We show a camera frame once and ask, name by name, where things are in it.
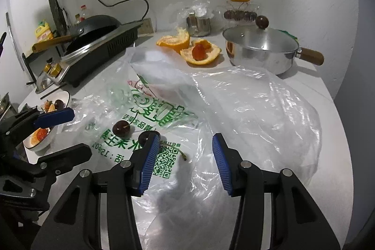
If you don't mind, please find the steel induction cooker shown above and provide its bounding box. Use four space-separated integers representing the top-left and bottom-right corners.
36 21 144 88

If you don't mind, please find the steel pot with lid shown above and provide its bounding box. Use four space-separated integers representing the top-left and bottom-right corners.
222 15 324 76

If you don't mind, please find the small clear plastic bag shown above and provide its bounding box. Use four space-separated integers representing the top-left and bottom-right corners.
162 0 218 34

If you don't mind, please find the white plate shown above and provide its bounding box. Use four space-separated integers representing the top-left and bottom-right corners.
23 91 71 151

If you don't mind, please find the black umbrella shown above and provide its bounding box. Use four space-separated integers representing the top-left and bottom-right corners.
54 0 70 31

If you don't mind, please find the grey door panel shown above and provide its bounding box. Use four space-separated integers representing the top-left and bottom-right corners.
334 0 375 157

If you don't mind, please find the glass jar of dark fruit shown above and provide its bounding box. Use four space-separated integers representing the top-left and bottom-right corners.
216 2 260 23

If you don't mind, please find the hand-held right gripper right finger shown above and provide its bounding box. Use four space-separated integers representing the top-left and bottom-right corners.
211 133 342 250

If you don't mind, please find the yellow detergent bottle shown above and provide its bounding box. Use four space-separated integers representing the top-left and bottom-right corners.
35 19 53 43

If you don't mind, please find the green and yellow sponge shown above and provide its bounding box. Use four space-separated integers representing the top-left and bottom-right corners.
278 29 300 41

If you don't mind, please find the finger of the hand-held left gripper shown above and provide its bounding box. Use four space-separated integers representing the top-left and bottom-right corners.
6 108 75 135
12 143 93 180

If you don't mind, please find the black wok with wooden handle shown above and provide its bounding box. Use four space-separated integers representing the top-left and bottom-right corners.
32 15 122 55

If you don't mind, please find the steel lid with black knob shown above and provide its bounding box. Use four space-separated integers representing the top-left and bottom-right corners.
35 72 64 94

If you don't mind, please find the black chopstick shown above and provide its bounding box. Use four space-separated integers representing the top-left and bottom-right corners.
39 83 71 100

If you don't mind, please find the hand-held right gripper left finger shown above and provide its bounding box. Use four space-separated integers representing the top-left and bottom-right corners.
31 133 161 250

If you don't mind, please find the large printed plastic bag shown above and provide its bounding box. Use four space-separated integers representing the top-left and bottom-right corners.
60 46 323 250

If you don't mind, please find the steel cup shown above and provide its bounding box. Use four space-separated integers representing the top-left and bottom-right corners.
186 13 212 37

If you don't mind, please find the orange peel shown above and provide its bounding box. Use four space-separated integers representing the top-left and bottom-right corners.
179 39 222 66

